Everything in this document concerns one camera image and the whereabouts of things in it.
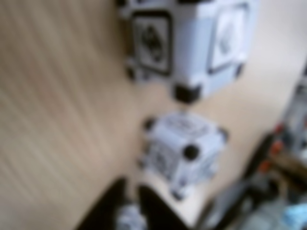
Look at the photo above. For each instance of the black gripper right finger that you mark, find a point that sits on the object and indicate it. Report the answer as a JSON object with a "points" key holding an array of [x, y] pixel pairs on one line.
{"points": [[158, 215]]}

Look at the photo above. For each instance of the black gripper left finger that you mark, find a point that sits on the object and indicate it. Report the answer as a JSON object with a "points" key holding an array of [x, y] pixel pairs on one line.
{"points": [[108, 210]]}

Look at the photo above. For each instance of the white cube with lightning symbol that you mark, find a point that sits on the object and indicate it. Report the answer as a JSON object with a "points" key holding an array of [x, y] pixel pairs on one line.
{"points": [[168, 136]]}

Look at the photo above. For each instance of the white cube with scissors symbol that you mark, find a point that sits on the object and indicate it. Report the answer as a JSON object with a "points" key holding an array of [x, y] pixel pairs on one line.
{"points": [[189, 48]]}

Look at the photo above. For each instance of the dark grey flat object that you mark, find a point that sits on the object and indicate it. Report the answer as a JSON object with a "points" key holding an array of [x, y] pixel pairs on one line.
{"points": [[230, 208]]}

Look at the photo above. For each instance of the black orange tool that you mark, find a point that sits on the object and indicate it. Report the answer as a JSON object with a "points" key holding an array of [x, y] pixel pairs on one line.
{"points": [[266, 153]]}

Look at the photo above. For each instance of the light blue object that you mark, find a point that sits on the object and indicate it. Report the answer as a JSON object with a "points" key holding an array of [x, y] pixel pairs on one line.
{"points": [[296, 214]]}

